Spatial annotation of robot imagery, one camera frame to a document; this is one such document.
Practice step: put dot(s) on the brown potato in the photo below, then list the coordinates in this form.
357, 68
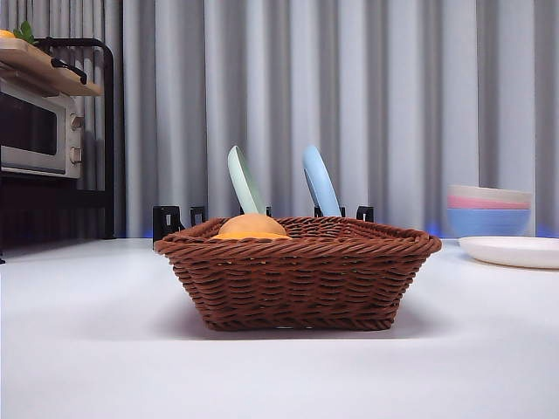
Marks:
251, 224

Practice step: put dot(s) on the brown wicker basket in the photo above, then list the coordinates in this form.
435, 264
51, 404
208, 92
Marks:
297, 279

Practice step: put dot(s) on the pale green plate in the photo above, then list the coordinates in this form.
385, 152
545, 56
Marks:
243, 183

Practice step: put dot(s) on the light blue plate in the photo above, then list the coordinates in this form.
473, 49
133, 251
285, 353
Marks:
322, 187

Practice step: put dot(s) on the black dish rack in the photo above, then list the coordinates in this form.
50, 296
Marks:
160, 222

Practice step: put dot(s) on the grey curtain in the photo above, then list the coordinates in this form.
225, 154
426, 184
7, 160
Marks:
305, 87

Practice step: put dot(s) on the pink bowl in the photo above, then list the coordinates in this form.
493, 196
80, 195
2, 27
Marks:
480, 202

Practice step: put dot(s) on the blue bowl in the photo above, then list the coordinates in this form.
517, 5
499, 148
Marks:
489, 222

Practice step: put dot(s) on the cream bowl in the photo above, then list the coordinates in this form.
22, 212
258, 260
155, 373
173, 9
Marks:
489, 192

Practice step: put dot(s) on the white plate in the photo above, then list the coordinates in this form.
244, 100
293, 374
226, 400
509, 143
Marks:
511, 251

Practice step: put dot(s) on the silver toaster oven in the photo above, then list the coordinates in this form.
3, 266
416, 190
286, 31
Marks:
30, 131

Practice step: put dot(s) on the green leaf sprig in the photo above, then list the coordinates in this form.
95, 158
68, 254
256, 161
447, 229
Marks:
25, 32

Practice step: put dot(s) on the orange fruit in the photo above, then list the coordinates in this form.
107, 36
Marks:
6, 34

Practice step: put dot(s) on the black metal shelf frame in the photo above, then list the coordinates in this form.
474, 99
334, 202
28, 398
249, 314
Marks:
110, 131

